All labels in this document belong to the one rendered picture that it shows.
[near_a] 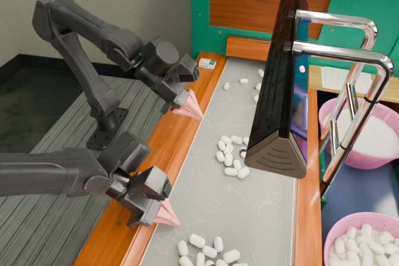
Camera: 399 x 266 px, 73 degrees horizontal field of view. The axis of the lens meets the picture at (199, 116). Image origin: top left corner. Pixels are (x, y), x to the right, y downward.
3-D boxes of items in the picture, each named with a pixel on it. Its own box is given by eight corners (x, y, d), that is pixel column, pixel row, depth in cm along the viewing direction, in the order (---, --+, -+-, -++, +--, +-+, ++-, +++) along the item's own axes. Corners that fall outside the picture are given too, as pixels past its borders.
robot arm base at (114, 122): (125, 94, 97) (107, 91, 98) (99, 133, 82) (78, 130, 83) (129, 110, 102) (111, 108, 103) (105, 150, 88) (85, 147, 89)
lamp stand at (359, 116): (250, 192, 76) (284, 46, 46) (259, 141, 90) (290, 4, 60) (322, 210, 72) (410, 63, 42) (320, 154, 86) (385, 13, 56)
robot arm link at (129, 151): (137, 134, 61) (100, 113, 51) (160, 156, 57) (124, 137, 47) (104, 174, 61) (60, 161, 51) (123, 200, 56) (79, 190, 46)
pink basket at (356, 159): (357, 192, 76) (371, 171, 69) (294, 130, 94) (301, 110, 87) (418, 159, 84) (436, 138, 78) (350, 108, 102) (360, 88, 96)
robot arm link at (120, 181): (138, 170, 60) (112, 152, 58) (139, 179, 54) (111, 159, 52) (117, 195, 59) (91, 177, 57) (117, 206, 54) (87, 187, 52)
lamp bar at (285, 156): (243, 167, 37) (249, 130, 32) (279, 5, 81) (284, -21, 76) (303, 181, 35) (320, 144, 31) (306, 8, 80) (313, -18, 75)
